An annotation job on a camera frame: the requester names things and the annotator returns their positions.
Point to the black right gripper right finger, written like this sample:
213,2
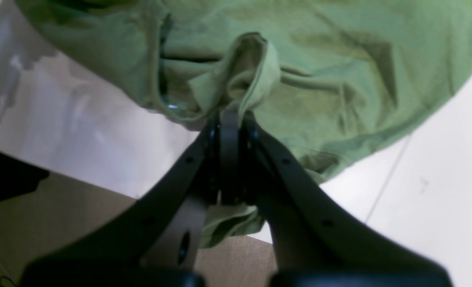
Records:
317,243

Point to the green t-shirt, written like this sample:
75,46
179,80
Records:
333,80

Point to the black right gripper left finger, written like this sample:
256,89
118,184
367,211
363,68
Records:
154,243

